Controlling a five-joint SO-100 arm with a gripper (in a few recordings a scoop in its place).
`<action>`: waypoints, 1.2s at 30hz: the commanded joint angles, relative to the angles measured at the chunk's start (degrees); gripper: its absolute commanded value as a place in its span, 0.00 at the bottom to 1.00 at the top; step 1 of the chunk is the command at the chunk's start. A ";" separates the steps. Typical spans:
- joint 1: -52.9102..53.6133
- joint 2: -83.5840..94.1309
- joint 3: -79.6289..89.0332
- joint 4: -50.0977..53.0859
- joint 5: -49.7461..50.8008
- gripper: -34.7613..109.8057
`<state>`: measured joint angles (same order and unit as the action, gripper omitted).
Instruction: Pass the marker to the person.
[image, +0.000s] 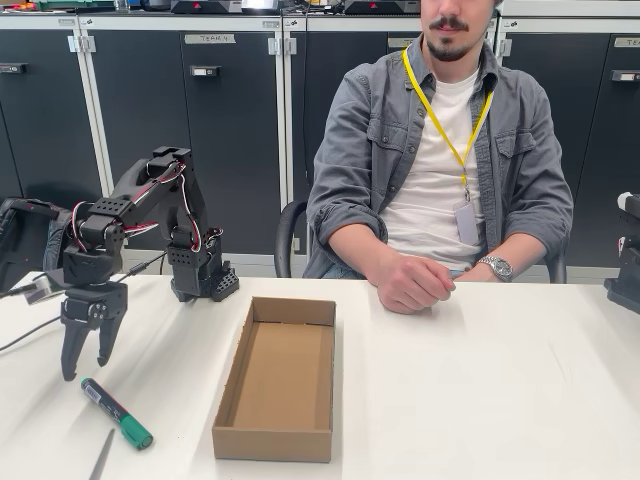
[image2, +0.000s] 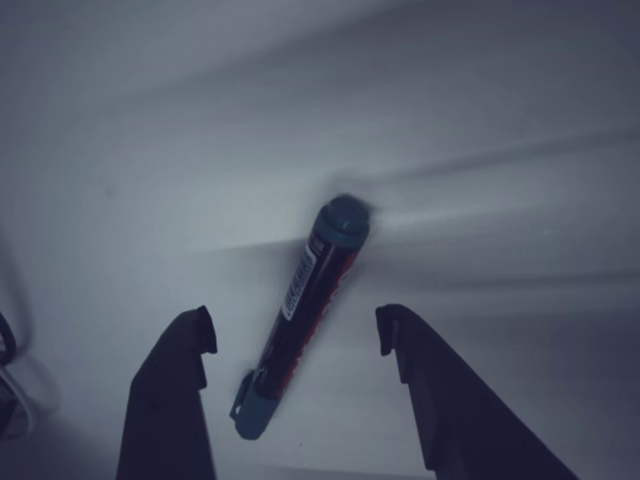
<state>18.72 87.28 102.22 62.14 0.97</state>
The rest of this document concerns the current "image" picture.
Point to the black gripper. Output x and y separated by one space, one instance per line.
91 299

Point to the green and black marker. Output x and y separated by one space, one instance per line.
107 405

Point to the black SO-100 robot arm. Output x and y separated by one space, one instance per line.
180 200

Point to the person's left forearm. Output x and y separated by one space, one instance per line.
525 252

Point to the person's right hand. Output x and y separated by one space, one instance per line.
412 285

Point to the person's left hand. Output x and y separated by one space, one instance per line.
474 274

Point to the thin grey rod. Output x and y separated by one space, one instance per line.
102 455

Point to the black backpack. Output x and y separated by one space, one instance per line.
25 235

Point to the open brown cardboard box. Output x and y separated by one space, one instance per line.
285 375

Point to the black office chair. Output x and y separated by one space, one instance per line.
285 235

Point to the team tape label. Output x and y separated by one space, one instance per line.
210 38
627 42

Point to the green crate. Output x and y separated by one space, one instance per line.
75 5

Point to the black device with red logo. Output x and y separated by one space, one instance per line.
375 6
205 6

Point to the grey badge holder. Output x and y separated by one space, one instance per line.
467 225

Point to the silver wristwatch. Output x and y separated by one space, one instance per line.
500 269

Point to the man in grey overshirt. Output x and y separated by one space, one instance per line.
525 150

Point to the black robot device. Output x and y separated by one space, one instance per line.
627 290

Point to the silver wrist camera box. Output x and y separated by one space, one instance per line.
40 292

